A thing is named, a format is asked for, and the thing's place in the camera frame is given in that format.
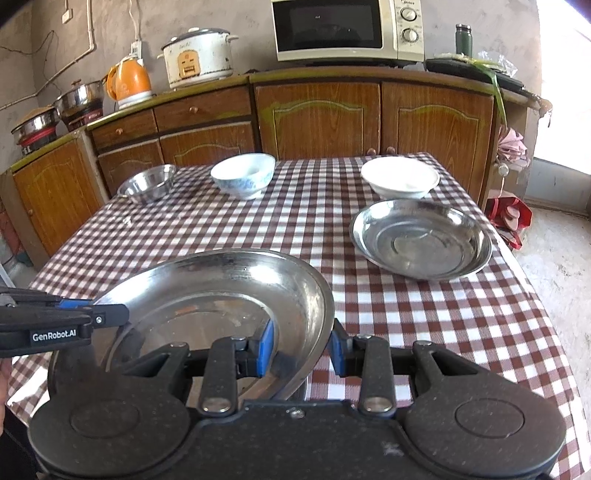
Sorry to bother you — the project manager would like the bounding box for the white wall conduit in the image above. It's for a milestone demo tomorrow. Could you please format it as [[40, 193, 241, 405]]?
[[0, 0, 100, 112]]

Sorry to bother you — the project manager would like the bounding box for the small steel plate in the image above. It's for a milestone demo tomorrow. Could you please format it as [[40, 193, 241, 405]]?
[[349, 199, 493, 281]]

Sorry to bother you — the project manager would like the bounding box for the dark induction cooker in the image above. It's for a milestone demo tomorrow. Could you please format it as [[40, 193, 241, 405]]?
[[62, 108, 105, 132]]

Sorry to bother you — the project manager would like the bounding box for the white rice cooker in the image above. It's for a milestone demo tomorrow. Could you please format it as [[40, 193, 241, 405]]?
[[157, 28, 239, 90]]

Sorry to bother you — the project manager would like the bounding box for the clear plastic bag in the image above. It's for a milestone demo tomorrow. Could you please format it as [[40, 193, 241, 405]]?
[[480, 50, 519, 77]]

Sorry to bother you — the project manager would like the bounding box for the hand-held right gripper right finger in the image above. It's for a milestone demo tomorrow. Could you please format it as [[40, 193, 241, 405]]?
[[330, 318, 483, 415]]

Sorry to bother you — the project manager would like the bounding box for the orange electric kettle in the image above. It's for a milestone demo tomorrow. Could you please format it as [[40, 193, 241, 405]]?
[[105, 58, 155, 110]]

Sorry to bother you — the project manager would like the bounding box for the steel pot with lid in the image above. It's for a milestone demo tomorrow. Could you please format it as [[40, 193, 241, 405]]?
[[53, 79, 108, 116]]

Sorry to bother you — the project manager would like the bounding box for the pink fabric bundle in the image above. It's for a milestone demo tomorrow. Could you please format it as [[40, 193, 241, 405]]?
[[496, 127, 531, 163]]

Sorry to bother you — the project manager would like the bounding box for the cream microwave oven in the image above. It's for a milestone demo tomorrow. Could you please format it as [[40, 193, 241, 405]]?
[[271, 0, 426, 63]]

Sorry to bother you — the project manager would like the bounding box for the brown white checked tablecloth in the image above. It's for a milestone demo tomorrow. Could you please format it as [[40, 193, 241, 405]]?
[[7, 152, 585, 462]]

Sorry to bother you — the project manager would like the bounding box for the steel bowl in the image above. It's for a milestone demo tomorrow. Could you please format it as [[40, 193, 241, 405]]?
[[117, 165, 178, 204]]

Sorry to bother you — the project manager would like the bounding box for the wooden single-door cabinet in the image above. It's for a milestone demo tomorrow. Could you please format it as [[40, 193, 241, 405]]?
[[0, 129, 109, 268]]

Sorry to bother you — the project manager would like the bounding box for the wooden double-door cabinet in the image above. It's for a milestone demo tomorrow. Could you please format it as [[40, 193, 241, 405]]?
[[249, 69, 509, 208]]

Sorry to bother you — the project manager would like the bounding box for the red bag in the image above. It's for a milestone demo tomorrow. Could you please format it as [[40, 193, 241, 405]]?
[[484, 196, 533, 251]]

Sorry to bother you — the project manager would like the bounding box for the grey glazed door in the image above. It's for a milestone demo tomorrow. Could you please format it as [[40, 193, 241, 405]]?
[[531, 0, 591, 217]]

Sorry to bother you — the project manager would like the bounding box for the green onion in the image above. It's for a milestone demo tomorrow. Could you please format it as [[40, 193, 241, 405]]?
[[464, 58, 509, 127]]

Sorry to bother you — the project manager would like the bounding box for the wooden cabinet with drawers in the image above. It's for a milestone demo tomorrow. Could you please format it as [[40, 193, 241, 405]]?
[[88, 76, 257, 197]]

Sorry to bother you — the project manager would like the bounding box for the black tray with vegetables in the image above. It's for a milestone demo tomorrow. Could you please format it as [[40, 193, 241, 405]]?
[[425, 56, 527, 90]]

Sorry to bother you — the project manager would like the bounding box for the large steel plate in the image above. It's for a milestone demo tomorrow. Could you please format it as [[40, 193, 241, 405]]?
[[47, 248, 336, 402]]

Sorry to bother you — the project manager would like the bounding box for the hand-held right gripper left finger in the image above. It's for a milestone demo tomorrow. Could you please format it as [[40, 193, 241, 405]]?
[[122, 318, 278, 415]]

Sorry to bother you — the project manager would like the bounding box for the blue patterned white bowl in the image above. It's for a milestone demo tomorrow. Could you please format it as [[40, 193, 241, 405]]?
[[210, 153, 277, 200]]

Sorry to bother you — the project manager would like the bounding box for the red stove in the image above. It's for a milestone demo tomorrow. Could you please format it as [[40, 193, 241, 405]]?
[[16, 127, 63, 155]]

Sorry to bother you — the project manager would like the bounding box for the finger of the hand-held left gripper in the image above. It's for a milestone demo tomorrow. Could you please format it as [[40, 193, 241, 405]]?
[[0, 286, 94, 310], [89, 303, 131, 330]]

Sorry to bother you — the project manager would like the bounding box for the plain white bowl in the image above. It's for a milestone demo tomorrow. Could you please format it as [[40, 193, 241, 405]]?
[[360, 157, 441, 200]]

